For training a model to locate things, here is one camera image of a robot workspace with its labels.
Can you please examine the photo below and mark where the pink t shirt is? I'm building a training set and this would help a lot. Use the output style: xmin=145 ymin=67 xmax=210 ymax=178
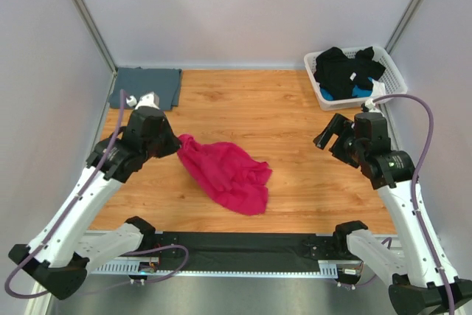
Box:
xmin=177 ymin=134 xmax=272 ymax=216

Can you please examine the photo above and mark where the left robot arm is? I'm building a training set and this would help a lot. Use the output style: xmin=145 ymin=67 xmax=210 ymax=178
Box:
xmin=4 ymin=104 xmax=181 ymax=300

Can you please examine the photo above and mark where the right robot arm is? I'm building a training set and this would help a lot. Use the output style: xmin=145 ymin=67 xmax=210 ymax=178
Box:
xmin=313 ymin=112 xmax=471 ymax=314

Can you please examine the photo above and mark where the blue t shirt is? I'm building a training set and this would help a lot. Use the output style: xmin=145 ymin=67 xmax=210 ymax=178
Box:
xmin=320 ymin=86 xmax=372 ymax=101

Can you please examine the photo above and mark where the white cloth in basket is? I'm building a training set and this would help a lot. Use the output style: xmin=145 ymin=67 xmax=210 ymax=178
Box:
xmin=369 ymin=77 xmax=386 ymax=98

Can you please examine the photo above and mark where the black t shirt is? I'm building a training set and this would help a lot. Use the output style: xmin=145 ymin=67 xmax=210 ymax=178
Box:
xmin=314 ymin=47 xmax=386 ymax=100

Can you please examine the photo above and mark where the folded grey-blue t shirt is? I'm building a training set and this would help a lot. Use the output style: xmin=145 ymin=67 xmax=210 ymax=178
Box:
xmin=108 ymin=67 xmax=183 ymax=111

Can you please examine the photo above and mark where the white plastic laundry basket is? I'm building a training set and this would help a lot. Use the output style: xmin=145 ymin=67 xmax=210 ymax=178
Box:
xmin=303 ymin=46 xmax=408 ymax=111

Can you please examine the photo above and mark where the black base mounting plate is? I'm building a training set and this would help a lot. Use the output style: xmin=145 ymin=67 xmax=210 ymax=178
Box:
xmin=143 ymin=232 xmax=355 ymax=274

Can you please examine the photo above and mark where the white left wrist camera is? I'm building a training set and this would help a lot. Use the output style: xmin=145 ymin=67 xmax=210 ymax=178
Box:
xmin=126 ymin=91 xmax=159 ymax=110

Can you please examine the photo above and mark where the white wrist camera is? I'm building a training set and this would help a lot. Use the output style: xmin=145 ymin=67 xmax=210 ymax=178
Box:
xmin=361 ymin=98 xmax=381 ymax=113
xmin=126 ymin=91 xmax=159 ymax=110

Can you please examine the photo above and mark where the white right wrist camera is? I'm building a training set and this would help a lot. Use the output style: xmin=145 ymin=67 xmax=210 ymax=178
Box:
xmin=361 ymin=98 xmax=381 ymax=113

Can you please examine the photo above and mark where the aluminium frame rail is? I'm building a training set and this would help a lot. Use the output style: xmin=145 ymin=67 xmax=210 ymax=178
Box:
xmin=84 ymin=229 xmax=443 ymax=260

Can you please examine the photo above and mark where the white slotted cable duct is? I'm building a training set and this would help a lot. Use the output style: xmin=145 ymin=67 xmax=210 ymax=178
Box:
xmin=92 ymin=257 xmax=362 ymax=280

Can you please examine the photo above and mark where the left aluminium corner post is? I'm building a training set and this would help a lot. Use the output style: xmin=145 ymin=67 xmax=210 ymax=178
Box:
xmin=50 ymin=0 xmax=118 ymax=72

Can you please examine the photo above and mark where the aluminium corner post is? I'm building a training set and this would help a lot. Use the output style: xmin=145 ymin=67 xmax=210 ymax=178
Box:
xmin=385 ymin=0 xmax=423 ymax=54
xmin=50 ymin=0 xmax=118 ymax=72

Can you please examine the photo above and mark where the right aluminium corner post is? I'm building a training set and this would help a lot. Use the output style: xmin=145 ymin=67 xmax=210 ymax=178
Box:
xmin=385 ymin=0 xmax=423 ymax=54

